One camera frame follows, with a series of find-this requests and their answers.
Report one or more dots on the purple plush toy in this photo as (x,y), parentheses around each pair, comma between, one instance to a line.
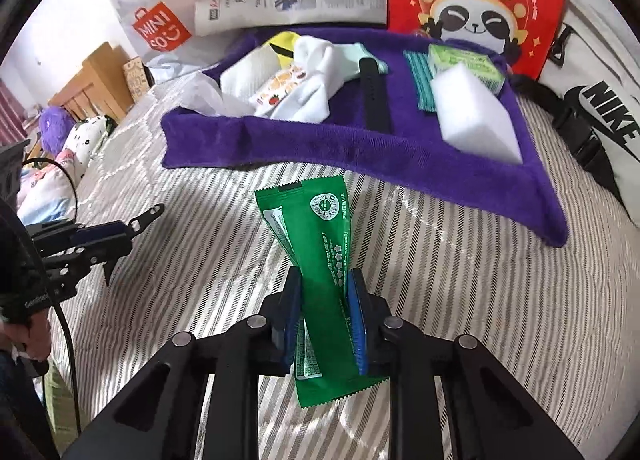
(52,127)

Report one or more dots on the crumpled clear plastic wrap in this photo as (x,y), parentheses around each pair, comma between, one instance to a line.
(205,95)

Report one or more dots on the pink striped curtain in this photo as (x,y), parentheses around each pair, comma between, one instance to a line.
(10,110)

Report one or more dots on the pastel printed pillow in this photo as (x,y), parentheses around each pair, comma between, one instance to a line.
(40,190)

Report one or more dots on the teal striped cloth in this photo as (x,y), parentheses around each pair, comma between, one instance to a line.
(417,80)

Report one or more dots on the yellow pouch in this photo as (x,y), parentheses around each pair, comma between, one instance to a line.
(282,42)

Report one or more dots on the white waist bag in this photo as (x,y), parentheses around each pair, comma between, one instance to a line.
(590,30)

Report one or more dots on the fruit print tissue pack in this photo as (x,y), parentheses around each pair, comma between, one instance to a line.
(280,85)

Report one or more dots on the white spotted pillow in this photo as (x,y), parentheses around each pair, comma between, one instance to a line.
(87,135)

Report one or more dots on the person's dark clothing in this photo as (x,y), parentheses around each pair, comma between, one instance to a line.
(20,420)

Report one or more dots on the small patterned box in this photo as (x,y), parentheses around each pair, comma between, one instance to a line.
(135,80)

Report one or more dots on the white sock mint toe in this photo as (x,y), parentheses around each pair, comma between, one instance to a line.
(320,65)

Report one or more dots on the person's left hand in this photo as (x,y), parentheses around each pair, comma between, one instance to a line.
(35,340)

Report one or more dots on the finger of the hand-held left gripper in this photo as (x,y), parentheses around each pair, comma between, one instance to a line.
(100,235)
(90,262)

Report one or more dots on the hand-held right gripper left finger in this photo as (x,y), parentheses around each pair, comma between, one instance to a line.
(292,320)

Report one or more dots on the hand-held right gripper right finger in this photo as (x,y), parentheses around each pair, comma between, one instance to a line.
(357,320)

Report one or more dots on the white plastic shopping bag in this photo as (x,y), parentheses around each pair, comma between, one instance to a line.
(125,0)

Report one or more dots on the wooden headboard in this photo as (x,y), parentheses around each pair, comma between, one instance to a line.
(95,75)

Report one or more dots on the white sponge block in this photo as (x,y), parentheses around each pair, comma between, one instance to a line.
(475,110)

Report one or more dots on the light green tissue pack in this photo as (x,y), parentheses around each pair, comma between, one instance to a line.
(460,60)

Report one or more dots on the purple towel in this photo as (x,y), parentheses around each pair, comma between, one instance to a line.
(350,150)

